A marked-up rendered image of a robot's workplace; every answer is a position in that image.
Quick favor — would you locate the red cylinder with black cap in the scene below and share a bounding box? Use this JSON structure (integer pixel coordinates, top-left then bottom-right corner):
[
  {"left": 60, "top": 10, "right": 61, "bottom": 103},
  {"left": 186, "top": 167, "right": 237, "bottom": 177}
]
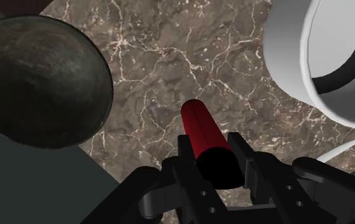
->
[{"left": 180, "top": 99, "right": 246, "bottom": 191}]

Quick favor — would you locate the dark grey round bowl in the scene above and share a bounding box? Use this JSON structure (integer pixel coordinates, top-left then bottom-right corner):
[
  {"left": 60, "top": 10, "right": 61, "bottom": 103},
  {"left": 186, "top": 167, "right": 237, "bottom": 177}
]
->
[{"left": 0, "top": 15, "right": 115, "bottom": 150}]

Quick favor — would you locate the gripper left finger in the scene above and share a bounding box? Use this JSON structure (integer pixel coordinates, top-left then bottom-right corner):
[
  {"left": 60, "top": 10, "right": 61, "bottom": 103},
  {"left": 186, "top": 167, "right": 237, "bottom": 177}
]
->
[{"left": 81, "top": 134, "right": 228, "bottom": 224}]

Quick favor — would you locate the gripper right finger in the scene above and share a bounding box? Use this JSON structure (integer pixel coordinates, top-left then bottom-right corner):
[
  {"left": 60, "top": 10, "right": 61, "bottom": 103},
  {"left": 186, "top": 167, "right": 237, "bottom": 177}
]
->
[{"left": 227, "top": 131, "right": 355, "bottom": 224}]

